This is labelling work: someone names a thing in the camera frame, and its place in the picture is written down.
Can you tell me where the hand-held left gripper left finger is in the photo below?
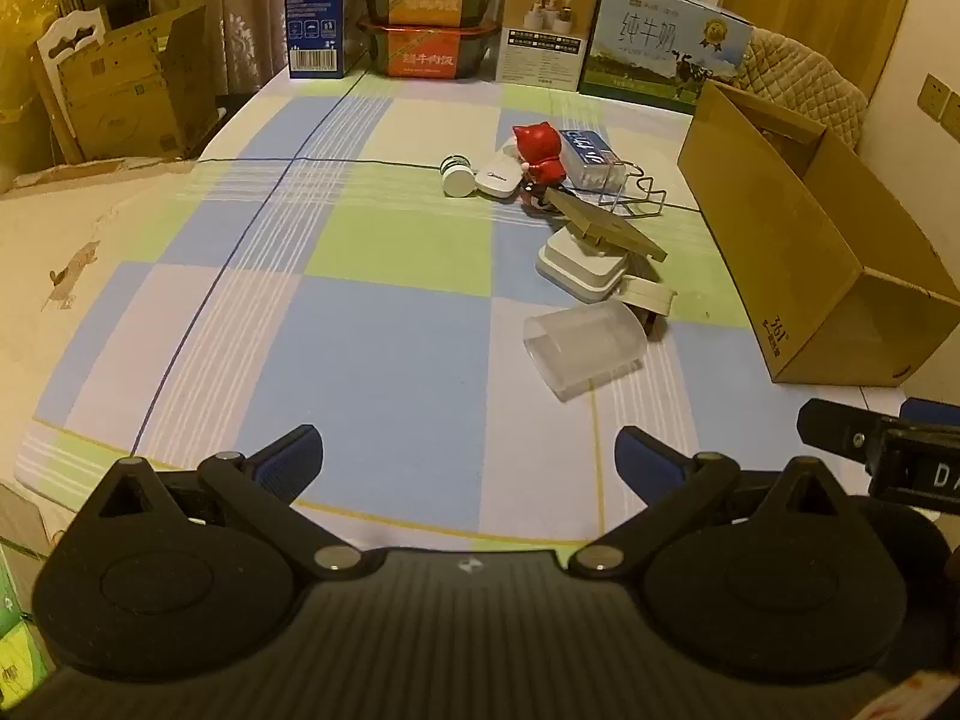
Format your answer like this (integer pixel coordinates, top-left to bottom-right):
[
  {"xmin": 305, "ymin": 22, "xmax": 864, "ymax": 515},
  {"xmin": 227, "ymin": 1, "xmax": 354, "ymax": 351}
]
[{"xmin": 64, "ymin": 424, "xmax": 376, "ymax": 583}]

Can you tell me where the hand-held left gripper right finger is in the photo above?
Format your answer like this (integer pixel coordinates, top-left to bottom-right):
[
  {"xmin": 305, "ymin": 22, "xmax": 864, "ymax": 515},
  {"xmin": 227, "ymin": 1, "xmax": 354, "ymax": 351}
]
[{"xmin": 566, "ymin": 426, "xmax": 863, "ymax": 582}]

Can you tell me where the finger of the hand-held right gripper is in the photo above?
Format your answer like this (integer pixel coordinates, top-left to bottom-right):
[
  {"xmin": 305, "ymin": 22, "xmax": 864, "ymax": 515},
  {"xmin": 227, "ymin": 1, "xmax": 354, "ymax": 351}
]
[
  {"xmin": 898, "ymin": 398, "xmax": 960, "ymax": 430},
  {"xmin": 797, "ymin": 397, "xmax": 884, "ymax": 467}
]

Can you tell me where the brown cardboard box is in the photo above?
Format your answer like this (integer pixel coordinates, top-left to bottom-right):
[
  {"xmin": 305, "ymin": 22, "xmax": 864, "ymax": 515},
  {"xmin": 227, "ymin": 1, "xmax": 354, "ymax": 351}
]
[{"xmin": 676, "ymin": 81, "xmax": 950, "ymax": 388}]

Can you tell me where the white remote control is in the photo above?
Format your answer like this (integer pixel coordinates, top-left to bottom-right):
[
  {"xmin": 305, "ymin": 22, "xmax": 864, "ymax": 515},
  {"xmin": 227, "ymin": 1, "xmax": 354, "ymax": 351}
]
[{"xmin": 476, "ymin": 139, "xmax": 535, "ymax": 200}]

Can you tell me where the red cat figurine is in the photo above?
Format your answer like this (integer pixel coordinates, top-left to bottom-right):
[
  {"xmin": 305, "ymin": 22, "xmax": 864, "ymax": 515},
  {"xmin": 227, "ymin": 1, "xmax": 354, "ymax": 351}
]
[{"xmin": 512, "ymin": 122, "xmax": 569, "ymax": 188}]

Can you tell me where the clear plastic container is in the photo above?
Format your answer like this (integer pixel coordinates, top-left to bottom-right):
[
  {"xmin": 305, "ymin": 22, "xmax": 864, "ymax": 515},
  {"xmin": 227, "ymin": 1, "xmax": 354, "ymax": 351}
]
[{"xmin": 523, "ymin": 301, "xmax": 647, "ymax": 401}]

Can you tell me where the checked tablecloth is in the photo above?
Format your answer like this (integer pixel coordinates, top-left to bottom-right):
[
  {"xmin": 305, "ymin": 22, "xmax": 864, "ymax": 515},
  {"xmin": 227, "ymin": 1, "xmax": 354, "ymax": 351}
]
[{"xmin": 15, "ymin": 75, "xmax": 912, "ymax": 552}]

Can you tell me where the small white brown box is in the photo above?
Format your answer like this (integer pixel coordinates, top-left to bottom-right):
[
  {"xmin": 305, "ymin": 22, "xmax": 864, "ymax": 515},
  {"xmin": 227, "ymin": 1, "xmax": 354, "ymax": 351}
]
[{"xmin": 615, "ymin": 277, "xmax": 677, "ymax": 343}]

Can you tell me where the white square box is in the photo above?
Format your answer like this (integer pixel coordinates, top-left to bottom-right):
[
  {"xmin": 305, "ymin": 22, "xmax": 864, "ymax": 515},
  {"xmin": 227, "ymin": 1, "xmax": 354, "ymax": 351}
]
[{"xmin": 535, "ymin": 232, "xmax": 632, "ymax": 305}]

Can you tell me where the flat wooden board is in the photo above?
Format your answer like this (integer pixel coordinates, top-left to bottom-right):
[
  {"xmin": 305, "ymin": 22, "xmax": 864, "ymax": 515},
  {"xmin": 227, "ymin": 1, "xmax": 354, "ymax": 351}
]
[{"xmin": 544, "ymin": 186, "xmax": 669, "ymax": 264}]

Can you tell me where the clear toothpick box blue label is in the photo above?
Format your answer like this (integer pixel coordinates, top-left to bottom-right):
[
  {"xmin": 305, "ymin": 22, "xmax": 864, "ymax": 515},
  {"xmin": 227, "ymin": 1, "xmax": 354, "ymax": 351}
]
[{"xmin": 561, "ymin": 127, "xmax": 628, "ymax": 193}]

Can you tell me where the green package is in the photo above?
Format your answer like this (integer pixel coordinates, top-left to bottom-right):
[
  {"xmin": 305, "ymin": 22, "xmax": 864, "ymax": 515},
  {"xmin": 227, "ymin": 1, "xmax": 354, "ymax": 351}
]
[{"xmin": 0, "ymin": 540, "xmax": 47, "ymax": 695}]

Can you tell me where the small white round jar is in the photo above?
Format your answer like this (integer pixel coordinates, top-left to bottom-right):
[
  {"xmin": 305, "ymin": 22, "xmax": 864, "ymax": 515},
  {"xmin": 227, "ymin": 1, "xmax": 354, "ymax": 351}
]
[{"xmin": 440, "ymin": 155, "xmax": 479, "ymax": 198}]

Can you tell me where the quilted beige chair cover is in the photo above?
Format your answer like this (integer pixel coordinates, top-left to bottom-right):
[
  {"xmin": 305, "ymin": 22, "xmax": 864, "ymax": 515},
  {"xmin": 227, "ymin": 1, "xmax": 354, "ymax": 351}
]
[{"xmin": 739, "ymin": 26, "xmax": 872, "ymax": 148}]

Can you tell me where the flat cardboard sheet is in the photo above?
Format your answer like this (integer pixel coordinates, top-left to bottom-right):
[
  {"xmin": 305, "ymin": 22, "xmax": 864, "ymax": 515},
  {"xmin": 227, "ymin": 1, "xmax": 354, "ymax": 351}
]
[{"xmin": 0, "ymin": 156, "xmax": 200, "ymax": 197}]

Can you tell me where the cardboard box with round hole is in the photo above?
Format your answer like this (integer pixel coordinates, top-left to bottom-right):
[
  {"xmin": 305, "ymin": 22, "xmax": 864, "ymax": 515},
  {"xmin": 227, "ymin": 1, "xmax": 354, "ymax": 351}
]
[{"xmin": 58, "ymin": 4, "xmax": 208, "ymax": 164}]

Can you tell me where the green pasture milk box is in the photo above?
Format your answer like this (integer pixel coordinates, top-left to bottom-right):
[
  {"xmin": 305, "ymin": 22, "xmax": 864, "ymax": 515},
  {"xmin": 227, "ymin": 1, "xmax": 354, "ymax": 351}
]
[{"xmin": 581, "ymin": 0, "xmax": 755, "ymax": 118}]

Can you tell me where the orange label meal bowl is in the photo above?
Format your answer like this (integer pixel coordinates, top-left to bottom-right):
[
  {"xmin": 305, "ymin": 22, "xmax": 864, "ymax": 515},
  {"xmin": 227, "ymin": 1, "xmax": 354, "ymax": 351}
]
[{"xmin": 356, "ymin": 15, "xmax": 503, "ymax": 82}]

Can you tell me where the white humidifier box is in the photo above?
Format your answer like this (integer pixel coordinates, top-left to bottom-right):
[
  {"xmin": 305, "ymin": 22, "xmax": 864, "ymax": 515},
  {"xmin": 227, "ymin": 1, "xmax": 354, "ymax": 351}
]
[{"xmin": 495, "ymin": 0, "xmax": 602, "ymax": 92}]

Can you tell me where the patterned curtain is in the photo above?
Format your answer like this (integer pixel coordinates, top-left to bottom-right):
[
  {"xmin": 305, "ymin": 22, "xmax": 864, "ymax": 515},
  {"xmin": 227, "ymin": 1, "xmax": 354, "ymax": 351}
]
[{"xmin": 135, "ymin": 0, "xmax": 290, "ymax": 96}]

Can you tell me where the blue milk carton box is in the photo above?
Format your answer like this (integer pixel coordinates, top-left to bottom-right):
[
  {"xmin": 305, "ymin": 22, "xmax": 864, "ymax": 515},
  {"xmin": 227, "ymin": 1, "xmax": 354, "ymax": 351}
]
[{"xmin": 283, "ymin": 0, "xmax": 349, "ymax": 80}]

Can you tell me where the white chair back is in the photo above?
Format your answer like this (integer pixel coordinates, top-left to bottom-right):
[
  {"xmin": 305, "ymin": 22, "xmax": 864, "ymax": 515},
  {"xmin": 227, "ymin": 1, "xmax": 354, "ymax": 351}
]
[{"xmin": 28, "ymin": 4, "xmax": 115, "ymax": 166}]

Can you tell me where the yellow plastic bag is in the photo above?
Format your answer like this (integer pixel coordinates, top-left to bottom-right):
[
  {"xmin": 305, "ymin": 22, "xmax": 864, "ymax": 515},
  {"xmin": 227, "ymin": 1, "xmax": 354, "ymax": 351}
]
[{"xmin": 0, "ymin": 0, "xmax": 62, "ymax": 125}]

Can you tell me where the metal wire rack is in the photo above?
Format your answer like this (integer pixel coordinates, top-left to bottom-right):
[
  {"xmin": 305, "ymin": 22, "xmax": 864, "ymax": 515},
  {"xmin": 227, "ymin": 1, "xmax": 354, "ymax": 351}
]
[{"xmin": 596, "ymin": 161, "xmax": 670, "ymax": 219}]

